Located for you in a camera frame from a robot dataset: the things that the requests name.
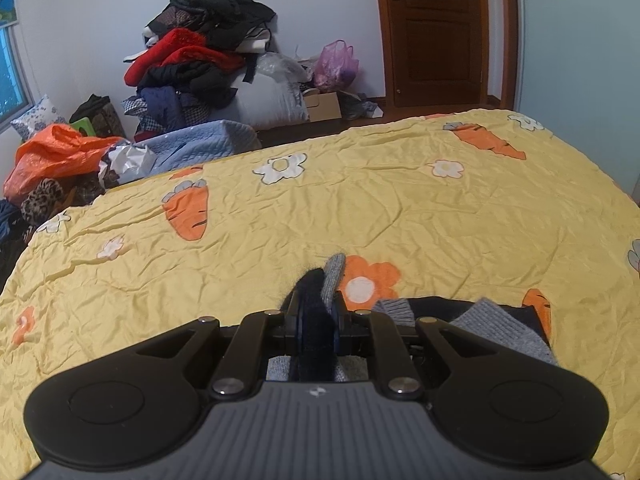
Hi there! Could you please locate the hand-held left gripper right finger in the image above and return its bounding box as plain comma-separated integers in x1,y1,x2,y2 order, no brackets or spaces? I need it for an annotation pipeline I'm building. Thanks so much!
332,290,507,402

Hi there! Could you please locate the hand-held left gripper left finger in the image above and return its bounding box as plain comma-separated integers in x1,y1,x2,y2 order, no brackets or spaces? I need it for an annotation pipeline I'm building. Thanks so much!
125,291,304,402

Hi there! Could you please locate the dark navy grey sock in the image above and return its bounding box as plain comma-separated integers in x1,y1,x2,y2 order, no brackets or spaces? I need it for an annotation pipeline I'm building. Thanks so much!
264,252,559,384

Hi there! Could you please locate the black clothes heap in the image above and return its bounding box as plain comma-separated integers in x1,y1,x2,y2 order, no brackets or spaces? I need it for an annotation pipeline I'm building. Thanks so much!
146,0,277,52

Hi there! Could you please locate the yellow carrot print quilt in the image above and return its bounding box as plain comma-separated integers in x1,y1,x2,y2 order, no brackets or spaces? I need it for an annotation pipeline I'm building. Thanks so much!
0,109,640,480

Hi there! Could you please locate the light blue quilted blanket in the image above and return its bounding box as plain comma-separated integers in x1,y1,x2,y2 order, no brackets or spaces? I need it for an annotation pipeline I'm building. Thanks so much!
147,119,263,177

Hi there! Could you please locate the cardboard box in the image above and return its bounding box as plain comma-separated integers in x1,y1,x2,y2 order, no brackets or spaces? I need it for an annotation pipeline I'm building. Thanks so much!
302,90,343,122

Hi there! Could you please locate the white bedding bag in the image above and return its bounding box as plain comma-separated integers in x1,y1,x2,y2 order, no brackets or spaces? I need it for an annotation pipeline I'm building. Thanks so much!
229,67,312,132

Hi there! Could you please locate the white plastic bag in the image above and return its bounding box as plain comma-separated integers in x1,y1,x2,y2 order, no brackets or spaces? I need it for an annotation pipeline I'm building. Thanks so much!
99,140,159,187

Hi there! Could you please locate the navy blue garment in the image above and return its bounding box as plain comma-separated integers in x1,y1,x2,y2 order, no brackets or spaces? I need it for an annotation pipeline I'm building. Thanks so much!
134,85,202,134

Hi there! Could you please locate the clear plastic bag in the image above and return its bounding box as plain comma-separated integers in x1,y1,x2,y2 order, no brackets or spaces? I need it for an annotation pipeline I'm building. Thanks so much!
254,52,314,84

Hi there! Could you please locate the pink plastic bag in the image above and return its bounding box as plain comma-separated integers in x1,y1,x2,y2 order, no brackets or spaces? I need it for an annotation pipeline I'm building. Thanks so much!
313,39,360,89

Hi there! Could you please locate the black jacket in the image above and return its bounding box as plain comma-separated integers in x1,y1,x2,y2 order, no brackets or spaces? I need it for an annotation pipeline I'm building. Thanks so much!
142,60,239,112

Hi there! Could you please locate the brown patterned bag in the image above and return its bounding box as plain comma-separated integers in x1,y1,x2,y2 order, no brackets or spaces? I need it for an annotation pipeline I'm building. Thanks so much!
69,94,126,139

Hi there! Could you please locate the leopard print cloth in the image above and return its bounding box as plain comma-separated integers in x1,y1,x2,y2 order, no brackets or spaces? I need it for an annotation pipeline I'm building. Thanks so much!
19,178,67,227

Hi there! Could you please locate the orange plastic bag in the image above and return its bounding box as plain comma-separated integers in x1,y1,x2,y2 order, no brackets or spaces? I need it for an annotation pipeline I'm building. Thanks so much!
2,123,124,204

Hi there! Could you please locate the red fluffy garment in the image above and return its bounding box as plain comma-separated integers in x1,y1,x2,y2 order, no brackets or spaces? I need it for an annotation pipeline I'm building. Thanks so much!
123,28,247,87

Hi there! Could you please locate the dark blue floral jacket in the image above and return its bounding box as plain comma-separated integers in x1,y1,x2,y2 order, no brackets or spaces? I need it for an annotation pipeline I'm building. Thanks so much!
0,199,27,247

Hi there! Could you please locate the brown wooden door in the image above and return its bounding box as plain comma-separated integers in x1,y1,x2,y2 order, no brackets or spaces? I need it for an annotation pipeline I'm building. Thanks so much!
372,0,519,111

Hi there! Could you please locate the floral printed pillow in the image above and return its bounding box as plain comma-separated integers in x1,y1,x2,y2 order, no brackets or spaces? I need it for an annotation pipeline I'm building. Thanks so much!
10,93,69,141

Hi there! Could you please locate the window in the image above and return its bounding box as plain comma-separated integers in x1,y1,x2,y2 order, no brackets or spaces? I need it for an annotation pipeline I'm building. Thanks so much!
0,24,37,127

